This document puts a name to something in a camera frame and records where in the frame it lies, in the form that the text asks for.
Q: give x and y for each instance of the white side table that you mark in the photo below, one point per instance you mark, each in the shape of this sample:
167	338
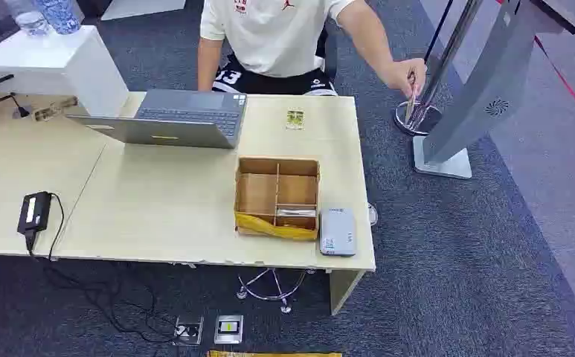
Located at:
55	64

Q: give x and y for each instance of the grey card reader device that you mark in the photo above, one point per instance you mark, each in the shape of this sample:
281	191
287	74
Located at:
337	231

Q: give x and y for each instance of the chrome stanchion post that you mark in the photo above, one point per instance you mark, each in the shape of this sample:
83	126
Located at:
432	74

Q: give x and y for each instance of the printed card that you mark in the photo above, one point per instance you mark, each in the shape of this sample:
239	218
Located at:
295	119

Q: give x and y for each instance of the stack of cards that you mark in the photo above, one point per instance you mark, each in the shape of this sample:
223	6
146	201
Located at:
295	213

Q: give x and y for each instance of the black power adapter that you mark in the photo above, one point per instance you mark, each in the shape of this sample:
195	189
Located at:
34	213

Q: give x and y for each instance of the grey display stand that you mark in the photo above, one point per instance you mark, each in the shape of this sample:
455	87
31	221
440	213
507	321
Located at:
484	88

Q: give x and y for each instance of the label sticker on desk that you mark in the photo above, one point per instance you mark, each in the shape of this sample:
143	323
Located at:
54	109

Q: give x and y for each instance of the open floor socket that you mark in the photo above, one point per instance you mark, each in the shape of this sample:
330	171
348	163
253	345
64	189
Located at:
188	330

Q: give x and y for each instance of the yellow strip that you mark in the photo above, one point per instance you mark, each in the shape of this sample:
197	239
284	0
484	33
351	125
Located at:
273	354

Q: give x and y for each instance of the red barrier tape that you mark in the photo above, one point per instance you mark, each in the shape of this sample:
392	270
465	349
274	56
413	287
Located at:
568	86

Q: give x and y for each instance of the floor socket with label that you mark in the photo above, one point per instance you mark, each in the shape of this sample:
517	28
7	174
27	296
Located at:
228	329

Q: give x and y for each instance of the pale desk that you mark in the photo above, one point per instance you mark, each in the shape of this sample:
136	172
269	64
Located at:
169	197

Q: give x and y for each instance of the clear water bottle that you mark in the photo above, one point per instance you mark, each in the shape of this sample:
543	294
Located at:
30	18

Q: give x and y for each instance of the wooden card box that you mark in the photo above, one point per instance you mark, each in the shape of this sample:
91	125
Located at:
277	189

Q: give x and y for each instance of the grey laptop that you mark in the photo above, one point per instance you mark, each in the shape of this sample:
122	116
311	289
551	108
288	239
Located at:
183	123

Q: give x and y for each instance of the person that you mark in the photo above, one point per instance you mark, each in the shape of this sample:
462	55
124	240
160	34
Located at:
272	39

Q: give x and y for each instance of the chrome chair base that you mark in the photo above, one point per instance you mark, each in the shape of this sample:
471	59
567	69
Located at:
270	290

